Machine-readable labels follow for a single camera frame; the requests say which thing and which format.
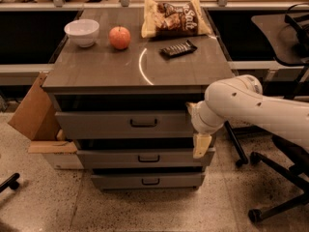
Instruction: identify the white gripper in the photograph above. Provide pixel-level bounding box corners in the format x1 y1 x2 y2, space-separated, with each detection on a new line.
185 101 225 159

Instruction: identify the grey top drawer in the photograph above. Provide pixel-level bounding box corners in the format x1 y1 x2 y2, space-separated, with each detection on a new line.
56 111 193 139

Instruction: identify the grey drawer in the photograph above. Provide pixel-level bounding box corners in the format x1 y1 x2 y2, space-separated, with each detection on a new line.
77 148 215 169
56 111 193 139
91 172 205 189

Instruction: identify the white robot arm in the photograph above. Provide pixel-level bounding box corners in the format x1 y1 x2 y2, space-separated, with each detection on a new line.
187 74 309 159

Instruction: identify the grey middle drawer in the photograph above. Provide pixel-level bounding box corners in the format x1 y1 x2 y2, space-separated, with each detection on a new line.
77 148 215 169

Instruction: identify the grey drawer cabinet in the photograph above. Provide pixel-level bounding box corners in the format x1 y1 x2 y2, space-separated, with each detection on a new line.
42 8 232 176

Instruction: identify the grey bottom drawer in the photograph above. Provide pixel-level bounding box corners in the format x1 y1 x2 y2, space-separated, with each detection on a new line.
91 172 205 189

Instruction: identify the open cardboard box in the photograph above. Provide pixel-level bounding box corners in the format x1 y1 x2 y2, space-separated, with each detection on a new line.
9 72 83 169

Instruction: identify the dark chocolate bar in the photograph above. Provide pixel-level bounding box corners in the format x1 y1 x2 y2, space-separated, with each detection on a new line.
159 40 197 58

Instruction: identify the black chair base behind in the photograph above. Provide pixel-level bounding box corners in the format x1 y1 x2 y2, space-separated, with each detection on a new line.
224 120 278 168

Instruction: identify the chip bag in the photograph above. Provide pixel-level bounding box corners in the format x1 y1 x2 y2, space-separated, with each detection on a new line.
141 0 211 38

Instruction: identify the black office chair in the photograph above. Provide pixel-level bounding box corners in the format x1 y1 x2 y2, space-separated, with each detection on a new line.
247 133 309 224

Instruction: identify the red apple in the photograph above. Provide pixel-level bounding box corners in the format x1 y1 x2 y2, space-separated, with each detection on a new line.
108 26 131 50

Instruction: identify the white bowl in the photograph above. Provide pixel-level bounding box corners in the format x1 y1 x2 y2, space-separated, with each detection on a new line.
64 19 99 47

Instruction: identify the black chair leg left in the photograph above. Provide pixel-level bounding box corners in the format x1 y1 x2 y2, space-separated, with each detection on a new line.
0 173 20 192

